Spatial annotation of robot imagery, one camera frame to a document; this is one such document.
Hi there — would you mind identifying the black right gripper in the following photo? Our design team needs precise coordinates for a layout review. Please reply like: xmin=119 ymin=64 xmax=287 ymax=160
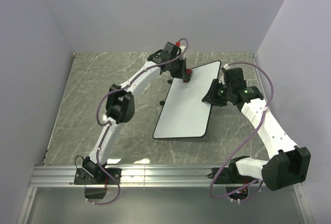
xmin=201 ymin=79 xmax=232 ymax=108

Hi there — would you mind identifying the red whiteboard eraser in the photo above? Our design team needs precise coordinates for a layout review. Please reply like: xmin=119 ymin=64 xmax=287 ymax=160
xmin=183 ymin=69 xmax=192 ymax=83

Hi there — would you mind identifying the white whiteboard black frame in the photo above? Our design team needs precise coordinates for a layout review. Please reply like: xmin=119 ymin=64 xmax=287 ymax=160
xmin=153 ymin=61 xmax=221 ymax=140

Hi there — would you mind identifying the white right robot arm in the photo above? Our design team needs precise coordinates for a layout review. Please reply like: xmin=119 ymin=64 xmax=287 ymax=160
xmin=202 ymin=64 xmax=311 ymax=191

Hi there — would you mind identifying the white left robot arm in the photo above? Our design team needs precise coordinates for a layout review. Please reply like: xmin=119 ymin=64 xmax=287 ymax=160
xmin=82 ymin=38 xmax=192 ymax=184

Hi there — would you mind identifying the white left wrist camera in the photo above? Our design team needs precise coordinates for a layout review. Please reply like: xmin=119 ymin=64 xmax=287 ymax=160
xmin=175 ymin=41 xmax=187 ymax=56

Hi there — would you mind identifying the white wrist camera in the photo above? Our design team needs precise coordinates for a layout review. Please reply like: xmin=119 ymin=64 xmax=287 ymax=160
xmin=222 ymin=64 xmax=231 ymax=70
xmin=175 ymin=41 xmax=187 ymax=56

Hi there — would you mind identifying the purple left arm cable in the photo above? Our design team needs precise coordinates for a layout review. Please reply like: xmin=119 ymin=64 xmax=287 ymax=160
xmin=96 ymin=37 xmax=189 ymax=205

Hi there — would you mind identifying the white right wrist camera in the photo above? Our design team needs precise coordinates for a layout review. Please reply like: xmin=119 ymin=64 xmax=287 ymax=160
xmin=222 ymin=64 xmax=231 ymax=70

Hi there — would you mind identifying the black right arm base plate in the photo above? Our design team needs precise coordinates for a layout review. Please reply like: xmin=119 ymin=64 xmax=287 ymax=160
xmin=215 ymin=166 xmax=254 ymax=184

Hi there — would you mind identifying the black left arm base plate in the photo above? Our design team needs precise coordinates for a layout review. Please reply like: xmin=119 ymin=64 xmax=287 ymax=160
xmin=73 ymin=168 xmax=122 ymax=185

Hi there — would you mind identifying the aluminium mounting rail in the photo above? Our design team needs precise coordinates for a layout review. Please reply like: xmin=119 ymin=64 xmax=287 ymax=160
xmin=29 ymin=164 xmax=215 ymax=188

